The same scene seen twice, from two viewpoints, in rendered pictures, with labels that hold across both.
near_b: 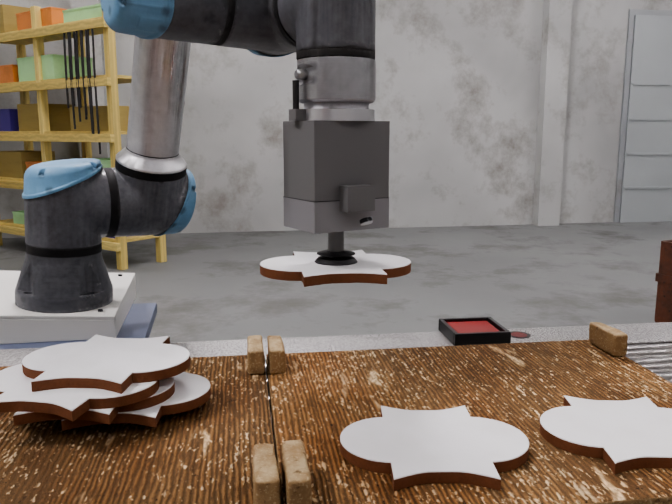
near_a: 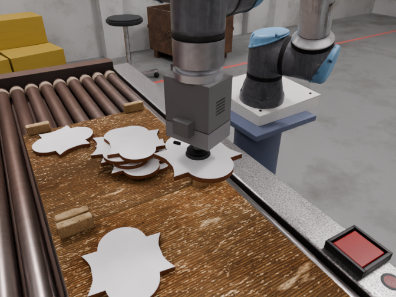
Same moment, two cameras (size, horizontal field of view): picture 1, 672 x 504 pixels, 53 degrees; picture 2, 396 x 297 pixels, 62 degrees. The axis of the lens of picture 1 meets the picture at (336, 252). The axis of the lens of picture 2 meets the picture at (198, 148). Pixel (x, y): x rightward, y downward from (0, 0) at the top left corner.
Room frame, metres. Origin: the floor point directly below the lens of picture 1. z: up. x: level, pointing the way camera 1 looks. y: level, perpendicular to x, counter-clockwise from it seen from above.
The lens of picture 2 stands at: (0.47, -0.44, 1.37)
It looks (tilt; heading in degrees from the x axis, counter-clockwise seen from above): 32 degrees down; 67
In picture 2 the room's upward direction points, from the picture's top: straight up
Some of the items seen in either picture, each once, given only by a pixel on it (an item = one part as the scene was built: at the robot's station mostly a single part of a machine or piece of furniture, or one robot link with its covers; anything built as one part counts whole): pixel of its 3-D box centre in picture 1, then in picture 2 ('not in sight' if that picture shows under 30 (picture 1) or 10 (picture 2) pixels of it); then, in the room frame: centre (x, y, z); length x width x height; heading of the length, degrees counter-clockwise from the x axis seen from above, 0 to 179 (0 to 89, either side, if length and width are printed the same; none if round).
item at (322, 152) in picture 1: (339, 168); (192, 105); (0.65, 0.00, 1.15); 0.10 x 0.09 x 0.16; 31
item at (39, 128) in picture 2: not in sight; (38, 128); (0.38, 0.44, 0.95); 0.06 x 0.02 x 0.03; 8
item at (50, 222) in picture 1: (68, 200); (269, 50); (1.08, 0.43, 1.08); 0.13 x 0.12 x 0.14; 123
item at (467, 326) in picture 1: (473, 331); (357, 250); (0.87, -0.19, 0.92); 0.06 x 0.06 x 0.01; 8
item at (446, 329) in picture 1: (473, 330); (357, 250); (0.87, -0.19, 0.92); 0.08 x 0.08 x 0.02; 8
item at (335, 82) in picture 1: (333, 85); (196, 52); (0.66, 0.00, 1.23); 0.08 x 0.08 x 0.05
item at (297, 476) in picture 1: (296, 475); (75, 225); (0.44, 0.03, 0.95); 0.06 x 0.02 x 0.03; 8
